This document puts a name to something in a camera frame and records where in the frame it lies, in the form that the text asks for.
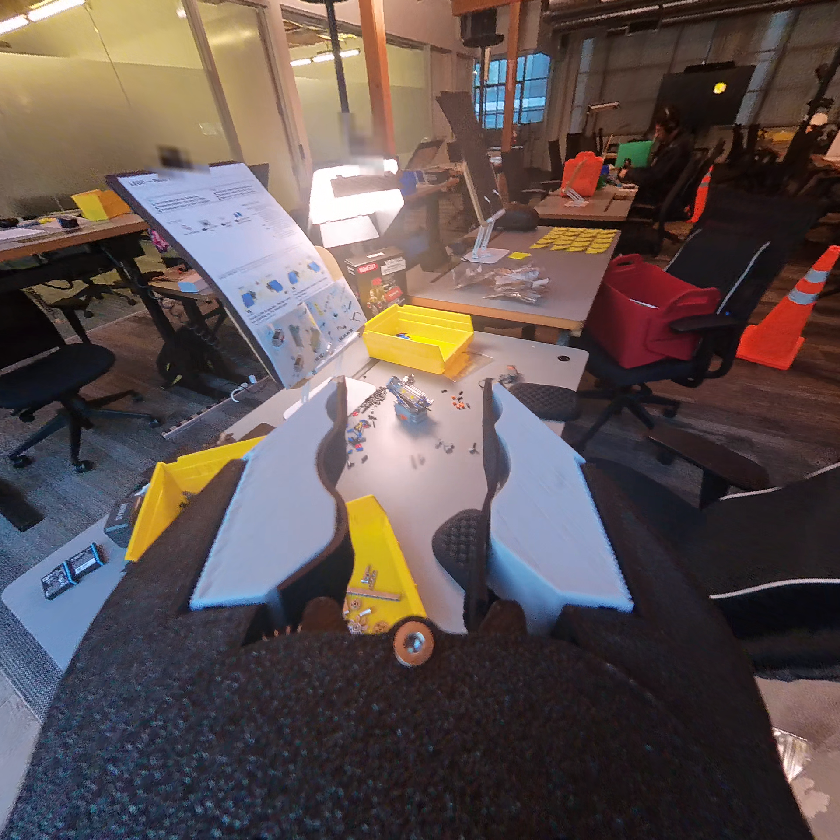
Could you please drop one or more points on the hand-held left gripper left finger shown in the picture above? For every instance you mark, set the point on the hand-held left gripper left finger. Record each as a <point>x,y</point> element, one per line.
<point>275,518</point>

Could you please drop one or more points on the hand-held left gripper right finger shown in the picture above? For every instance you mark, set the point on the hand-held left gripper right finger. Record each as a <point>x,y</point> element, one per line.
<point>558,525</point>

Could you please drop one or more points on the grey desk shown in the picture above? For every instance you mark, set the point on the grey desk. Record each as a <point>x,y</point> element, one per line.
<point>420,479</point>

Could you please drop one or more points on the background desk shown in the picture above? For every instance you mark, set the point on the background desk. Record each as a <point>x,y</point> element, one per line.
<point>65,233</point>
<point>584,207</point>

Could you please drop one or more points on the pile of brown brick parts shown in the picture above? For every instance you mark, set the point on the pile of brown brick parts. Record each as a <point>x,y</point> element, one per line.
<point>371,597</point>

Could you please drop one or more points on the white power strip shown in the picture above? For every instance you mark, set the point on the white power strip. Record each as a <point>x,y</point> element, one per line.
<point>210,413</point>

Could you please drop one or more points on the scatter of small mixed parts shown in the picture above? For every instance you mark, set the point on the scatter of small mixed parts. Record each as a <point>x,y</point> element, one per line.
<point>364,426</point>

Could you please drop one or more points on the dark flat box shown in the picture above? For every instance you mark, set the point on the dark flat box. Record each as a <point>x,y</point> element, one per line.
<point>124,518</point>

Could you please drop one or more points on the black office chair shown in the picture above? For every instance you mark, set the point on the black office chair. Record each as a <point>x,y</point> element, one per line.
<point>52,374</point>
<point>656,387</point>

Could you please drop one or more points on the brick engine model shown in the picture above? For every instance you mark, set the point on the brick engine model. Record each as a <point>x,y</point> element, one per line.
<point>410,400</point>

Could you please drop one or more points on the clear plastic bag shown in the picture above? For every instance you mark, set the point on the clear plastic bag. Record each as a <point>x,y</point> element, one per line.
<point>476,364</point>

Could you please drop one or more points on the black battery pack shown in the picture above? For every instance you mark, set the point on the black battery pack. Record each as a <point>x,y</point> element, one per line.
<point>85,562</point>
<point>56,581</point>

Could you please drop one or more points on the black chair white piping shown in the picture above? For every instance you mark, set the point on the black chair white piping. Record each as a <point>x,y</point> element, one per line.
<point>774,558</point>
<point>741,249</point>

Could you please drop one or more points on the pile of blue brick pins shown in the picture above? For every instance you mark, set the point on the pile of blue brick pins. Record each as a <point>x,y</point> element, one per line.
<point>410,336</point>

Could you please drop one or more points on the red tote bag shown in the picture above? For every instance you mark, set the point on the red tote bag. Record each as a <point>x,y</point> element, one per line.
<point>649,315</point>

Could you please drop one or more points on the wooden background table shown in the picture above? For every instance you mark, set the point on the wooden background table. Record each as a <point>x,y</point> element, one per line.
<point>571,282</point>

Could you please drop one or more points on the pile of clear plastic bags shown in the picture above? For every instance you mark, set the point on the pile of clear plastic bags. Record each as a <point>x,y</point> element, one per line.
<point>505,282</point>

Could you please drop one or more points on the black printed kit box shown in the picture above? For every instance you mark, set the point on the black printed kit box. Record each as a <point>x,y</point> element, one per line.
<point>377,282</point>

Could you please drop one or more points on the printed instruction booklet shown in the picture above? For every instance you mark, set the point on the printed instruction booklet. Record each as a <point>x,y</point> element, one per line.
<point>249,249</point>

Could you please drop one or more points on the group of yellow sticky notes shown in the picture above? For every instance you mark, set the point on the group of yellow sticky notes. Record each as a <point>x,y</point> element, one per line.
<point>577,239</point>

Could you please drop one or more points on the orange traffic cone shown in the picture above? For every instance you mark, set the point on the orange traffic cone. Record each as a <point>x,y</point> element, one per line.
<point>701,197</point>
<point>784,321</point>

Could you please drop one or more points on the white lamp panel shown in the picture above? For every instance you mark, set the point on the white lamp panel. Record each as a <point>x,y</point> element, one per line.
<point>348,203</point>

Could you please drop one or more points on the orange box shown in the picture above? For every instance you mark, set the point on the orange box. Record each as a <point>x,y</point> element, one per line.
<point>581,174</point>

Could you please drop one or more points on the green panel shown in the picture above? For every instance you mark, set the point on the green panel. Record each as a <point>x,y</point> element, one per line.
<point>633,154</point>

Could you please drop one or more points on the black light bar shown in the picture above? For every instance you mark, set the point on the black light bar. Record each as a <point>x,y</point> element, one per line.
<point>469,144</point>

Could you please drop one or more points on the black display screen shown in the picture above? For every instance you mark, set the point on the black display screen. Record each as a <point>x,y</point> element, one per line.
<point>705,95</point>

